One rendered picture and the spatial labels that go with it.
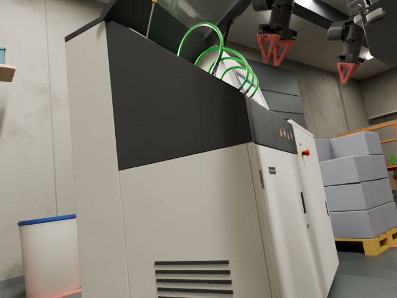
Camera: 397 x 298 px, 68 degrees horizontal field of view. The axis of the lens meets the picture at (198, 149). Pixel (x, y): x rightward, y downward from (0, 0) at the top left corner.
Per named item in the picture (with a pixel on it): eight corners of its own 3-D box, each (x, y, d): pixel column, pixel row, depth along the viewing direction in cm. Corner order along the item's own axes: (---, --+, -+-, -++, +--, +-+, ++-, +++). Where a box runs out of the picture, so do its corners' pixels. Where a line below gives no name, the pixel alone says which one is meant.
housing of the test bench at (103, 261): (137, 384, 109) (104, 13, 133) (85, 371, 122) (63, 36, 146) (259, 273, 229) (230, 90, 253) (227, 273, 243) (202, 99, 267)
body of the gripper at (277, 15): (256, 31, 83) (261, 3, 82) (279, 39, 90) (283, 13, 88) (275, 29, 79) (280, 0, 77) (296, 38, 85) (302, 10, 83)
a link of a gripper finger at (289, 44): (256, 62, 87) (263, 28, 85) (272, 66, 91) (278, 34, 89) (275, 63, 82) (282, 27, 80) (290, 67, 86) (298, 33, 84)
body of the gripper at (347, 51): (333, 58, 110) (338, 38, 108) (347, 63, 116) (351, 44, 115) (351, 59, 105) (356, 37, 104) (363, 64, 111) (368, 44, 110)
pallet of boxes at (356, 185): (404, 238, 281) (379, 132, 297) (376, 255, 236) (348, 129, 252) (305, 236, 359) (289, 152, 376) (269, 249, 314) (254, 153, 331)
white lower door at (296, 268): (295, 377, 84) (256, 143, 95) (288, 376, 85) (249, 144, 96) (325, 296, 140) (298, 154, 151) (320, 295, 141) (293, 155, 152)
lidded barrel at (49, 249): (80, 278, 297) (75, 213, 307) (92, 288, 254) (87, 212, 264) (18, 294, 268) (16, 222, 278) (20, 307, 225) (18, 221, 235)
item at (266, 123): (256, 142, 97) (248, 96, 99) (243, 145, 99) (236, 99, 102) (296, 154, 150) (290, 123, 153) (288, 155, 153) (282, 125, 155)
